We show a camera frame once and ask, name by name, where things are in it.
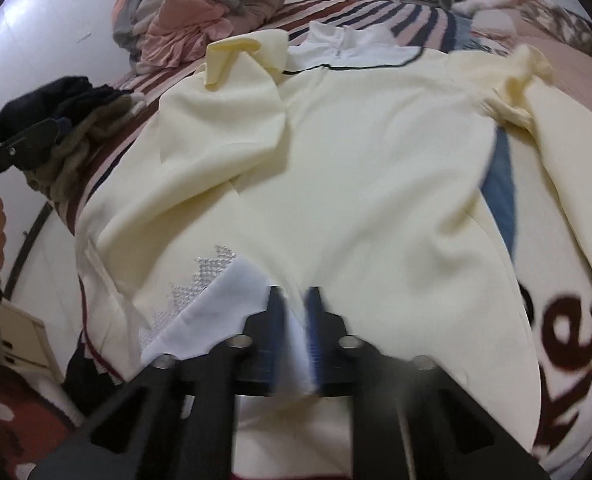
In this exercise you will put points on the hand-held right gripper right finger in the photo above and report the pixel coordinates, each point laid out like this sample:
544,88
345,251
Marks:
316,320

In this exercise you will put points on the pink quilted pillow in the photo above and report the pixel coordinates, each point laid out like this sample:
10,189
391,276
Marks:
568,67

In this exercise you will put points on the striped printed blanket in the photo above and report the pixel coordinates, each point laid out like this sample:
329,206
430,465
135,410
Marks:
376,14

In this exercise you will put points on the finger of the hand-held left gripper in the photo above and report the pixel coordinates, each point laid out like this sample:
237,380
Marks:
28,142

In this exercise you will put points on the white fluffy cloth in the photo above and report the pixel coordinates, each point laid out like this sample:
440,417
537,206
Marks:
481,4

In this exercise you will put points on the pink and grey bedding pile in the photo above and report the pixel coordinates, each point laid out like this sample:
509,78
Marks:
185,25

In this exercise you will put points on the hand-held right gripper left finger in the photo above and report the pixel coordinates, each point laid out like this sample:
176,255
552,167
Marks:
276,312

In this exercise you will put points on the red patterned cloth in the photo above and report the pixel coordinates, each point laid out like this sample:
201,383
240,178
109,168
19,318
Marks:
5,410

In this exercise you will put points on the cream sweatshirt with white collar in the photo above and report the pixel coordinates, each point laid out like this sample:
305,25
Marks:
351,185

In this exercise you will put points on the leopard patterned cloth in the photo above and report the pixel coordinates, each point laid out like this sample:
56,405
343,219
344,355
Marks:
561,22

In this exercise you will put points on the white nightstand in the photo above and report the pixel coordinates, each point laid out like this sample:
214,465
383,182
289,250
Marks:
20,330

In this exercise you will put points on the dark folded clothes pile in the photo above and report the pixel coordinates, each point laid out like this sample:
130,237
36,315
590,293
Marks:
75,105

